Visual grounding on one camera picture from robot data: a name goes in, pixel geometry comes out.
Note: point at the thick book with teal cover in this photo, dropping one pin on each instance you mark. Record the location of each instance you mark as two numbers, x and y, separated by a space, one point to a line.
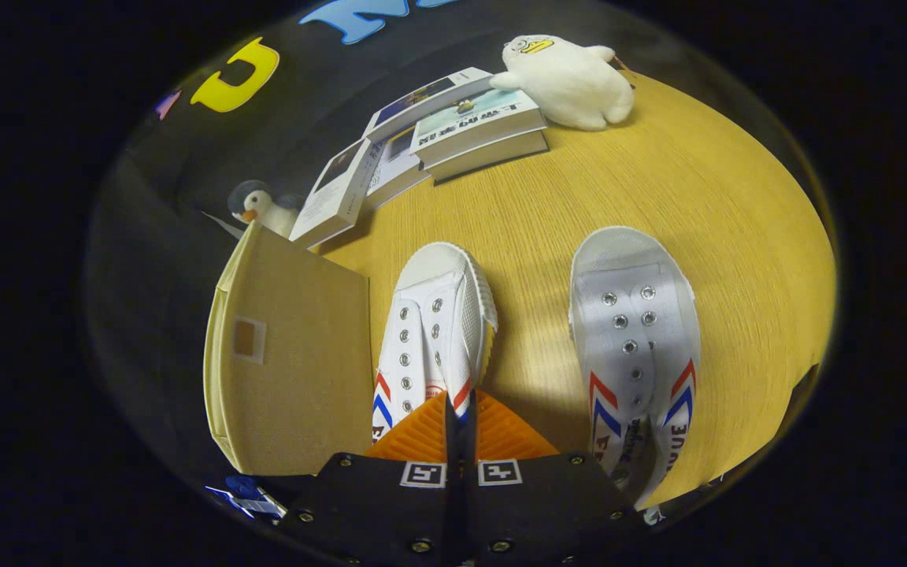
477 126

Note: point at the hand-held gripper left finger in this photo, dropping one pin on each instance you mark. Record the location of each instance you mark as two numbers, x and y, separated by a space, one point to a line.
375 504

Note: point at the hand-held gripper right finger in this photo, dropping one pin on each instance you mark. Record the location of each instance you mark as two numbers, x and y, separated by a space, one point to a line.
548 504

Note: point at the book with blue cover photo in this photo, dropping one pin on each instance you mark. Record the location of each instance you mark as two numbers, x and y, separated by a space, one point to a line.
422 98

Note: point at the grey penguin plush toy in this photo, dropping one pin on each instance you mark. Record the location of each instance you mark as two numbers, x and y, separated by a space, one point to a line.
260 206

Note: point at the white duck plush toy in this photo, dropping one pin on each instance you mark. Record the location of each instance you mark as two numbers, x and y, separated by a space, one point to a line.
571 83

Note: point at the thin white book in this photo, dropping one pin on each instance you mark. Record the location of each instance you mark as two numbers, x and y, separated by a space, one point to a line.
394 169

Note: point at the beige fabric storage box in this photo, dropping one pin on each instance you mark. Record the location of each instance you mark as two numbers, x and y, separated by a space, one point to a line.
304 370

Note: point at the black backdrop cloth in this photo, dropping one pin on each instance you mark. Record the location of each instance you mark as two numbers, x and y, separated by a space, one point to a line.
178 157

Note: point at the blue and white object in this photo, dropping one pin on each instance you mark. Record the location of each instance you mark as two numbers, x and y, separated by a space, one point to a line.
253 496

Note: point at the white striped canvas shoe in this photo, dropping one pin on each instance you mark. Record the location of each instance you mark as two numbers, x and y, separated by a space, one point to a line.
442 315
631 315

